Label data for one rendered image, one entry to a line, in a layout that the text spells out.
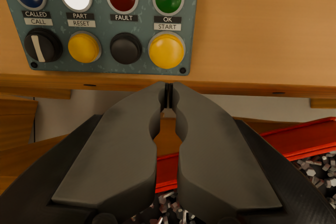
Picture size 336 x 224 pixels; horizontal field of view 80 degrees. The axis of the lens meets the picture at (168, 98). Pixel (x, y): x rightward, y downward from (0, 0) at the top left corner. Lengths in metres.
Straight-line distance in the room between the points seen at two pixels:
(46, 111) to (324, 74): 1.21
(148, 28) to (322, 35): 0.18
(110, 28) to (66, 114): 1.06
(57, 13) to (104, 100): 0.97
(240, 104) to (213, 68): 0.97
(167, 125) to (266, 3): 0.19
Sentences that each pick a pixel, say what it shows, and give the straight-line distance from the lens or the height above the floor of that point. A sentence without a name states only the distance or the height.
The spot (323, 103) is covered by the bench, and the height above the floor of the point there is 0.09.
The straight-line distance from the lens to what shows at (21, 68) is 0.25.
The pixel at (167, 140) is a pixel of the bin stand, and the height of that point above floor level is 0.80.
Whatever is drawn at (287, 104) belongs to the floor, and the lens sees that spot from 1.29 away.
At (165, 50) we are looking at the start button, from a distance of 0.17.
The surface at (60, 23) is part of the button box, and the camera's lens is 0.20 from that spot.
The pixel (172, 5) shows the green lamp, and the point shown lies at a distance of 0.17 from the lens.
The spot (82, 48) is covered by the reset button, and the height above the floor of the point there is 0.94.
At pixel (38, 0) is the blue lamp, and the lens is 0.20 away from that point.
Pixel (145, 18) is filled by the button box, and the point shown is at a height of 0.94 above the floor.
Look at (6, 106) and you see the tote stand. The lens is 1.13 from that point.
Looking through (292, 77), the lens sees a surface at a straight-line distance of 0.24.
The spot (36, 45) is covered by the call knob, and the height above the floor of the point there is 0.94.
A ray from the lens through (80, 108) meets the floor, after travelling 1.19.
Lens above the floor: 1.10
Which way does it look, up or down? 87 degrees down
